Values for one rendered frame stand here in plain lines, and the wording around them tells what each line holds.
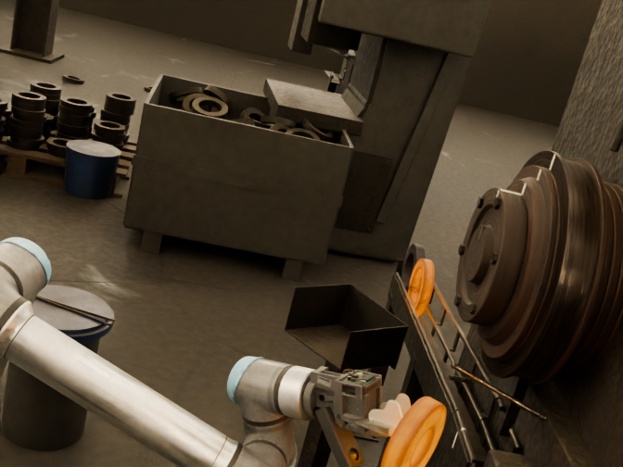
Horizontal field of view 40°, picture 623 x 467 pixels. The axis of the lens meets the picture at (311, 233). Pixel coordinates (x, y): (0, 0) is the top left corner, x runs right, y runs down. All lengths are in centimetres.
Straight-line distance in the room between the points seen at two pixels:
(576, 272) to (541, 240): 9
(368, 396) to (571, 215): 49
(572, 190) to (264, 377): 65
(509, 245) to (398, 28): 272
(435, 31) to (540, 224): 275
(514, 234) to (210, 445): 67
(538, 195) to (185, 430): 79
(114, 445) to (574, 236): 174
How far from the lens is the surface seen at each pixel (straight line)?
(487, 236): 171
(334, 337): 243
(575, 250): 158
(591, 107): 205
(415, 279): 280
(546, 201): 165
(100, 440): 285
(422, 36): 428
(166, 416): 147
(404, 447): 136
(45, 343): 148
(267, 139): 406
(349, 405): 145
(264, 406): 154
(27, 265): 160
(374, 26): 422
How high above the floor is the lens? 163
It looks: 19 degrees down
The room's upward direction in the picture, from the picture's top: 14 degrees clockwise
